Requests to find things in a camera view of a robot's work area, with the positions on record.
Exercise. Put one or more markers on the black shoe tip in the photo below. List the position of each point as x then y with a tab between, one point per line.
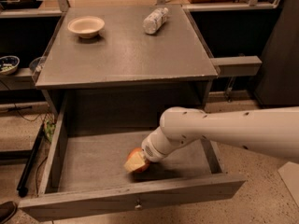
7	211

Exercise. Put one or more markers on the grey wooden cabinet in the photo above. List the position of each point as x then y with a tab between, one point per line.
123	54

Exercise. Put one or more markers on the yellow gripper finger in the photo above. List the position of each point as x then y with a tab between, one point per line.
136	162

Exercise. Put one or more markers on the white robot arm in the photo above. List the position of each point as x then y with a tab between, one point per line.
273	132

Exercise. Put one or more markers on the clear plastic water bottle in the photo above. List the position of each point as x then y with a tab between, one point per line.
155	20

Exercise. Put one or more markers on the beige paper bowl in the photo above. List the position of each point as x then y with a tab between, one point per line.
86	27

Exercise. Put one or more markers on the orange fruit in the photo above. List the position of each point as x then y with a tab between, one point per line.
141	167

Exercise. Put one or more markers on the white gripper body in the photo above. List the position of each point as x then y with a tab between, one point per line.
151	151

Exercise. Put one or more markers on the blue patterned bowl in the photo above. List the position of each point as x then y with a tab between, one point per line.
8	65

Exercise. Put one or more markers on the small clear container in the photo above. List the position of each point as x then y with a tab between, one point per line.
37	64

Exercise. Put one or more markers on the black floor bar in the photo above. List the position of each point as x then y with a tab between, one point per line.
21	188

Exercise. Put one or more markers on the grey side shelf block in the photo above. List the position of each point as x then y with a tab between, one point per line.
240	66

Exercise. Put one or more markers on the open grey top drawer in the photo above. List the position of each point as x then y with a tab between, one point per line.
96	130

